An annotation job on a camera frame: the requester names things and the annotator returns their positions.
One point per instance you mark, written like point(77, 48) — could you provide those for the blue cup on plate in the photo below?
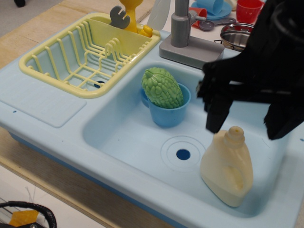
point(212, 6)

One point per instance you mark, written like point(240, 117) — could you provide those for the steel toy pot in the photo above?
point(234, 36)

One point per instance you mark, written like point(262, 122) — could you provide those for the light blue toy sink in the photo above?
point(107, 158)

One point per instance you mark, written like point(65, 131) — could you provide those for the yellow dish drying rack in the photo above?
point(88, 57)

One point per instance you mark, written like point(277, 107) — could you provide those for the yellow toy utensil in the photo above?
point(130, 7)

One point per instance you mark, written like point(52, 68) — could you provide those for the grey measuring spoon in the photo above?
point(209, 25)

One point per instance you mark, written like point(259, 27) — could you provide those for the red cup lying down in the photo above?
point(197, 15)

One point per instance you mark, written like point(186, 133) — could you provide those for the blue plastic cup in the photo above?
point(168, 117)

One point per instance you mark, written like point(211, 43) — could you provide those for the blue plate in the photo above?
point(226, 10)

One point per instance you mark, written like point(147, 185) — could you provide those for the cream detergent bottle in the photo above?
point(226, 166)

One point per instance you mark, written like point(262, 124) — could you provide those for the grey toy faucet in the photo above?
point(181, 47)

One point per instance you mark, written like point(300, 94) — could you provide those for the red mug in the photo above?
point(247, 11)

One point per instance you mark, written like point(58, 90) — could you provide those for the small yellow toy piece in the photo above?
point(146, 31)

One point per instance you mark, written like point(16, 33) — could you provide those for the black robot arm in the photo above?
point(278, 29)

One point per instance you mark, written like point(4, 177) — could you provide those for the yellow tape piece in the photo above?
point(20, 218)

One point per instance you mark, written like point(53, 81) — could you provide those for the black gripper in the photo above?
point(249, 77)

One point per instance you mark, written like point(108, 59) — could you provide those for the black caster wheel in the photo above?
point(20, 3)

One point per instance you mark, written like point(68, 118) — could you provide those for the green bitter gourd toy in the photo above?
point(161, 88)

